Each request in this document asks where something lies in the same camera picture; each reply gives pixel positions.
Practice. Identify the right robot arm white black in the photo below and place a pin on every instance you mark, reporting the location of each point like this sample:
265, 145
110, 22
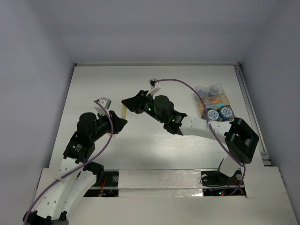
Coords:
236, 136

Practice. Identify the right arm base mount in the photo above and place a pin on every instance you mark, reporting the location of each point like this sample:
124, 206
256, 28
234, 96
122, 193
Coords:
215, 183

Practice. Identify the blue patterned tape roll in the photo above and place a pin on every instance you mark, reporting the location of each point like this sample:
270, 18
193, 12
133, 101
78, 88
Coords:
225, 113

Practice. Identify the three-compartment desk organizer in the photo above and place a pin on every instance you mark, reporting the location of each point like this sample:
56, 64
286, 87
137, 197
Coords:
221, 97

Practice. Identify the yellow highlighter marker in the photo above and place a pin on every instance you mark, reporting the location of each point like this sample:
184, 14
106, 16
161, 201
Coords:
124, 112

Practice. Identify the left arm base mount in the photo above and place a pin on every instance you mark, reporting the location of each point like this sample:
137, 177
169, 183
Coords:
107, 187

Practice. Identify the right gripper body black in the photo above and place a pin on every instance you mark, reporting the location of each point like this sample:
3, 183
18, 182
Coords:
151, 113

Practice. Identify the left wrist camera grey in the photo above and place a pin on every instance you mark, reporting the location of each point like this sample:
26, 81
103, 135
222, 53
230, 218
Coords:
105, 102

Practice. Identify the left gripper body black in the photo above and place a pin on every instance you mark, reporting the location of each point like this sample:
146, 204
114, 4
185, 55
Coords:
110, 114

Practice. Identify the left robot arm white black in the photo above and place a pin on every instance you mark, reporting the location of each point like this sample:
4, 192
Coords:
76, 173

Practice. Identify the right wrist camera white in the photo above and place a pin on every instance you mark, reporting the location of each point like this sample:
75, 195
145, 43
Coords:
154, 87

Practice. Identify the red-orange highlighter marker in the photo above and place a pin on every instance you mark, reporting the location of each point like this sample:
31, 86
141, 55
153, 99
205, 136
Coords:
212, 102

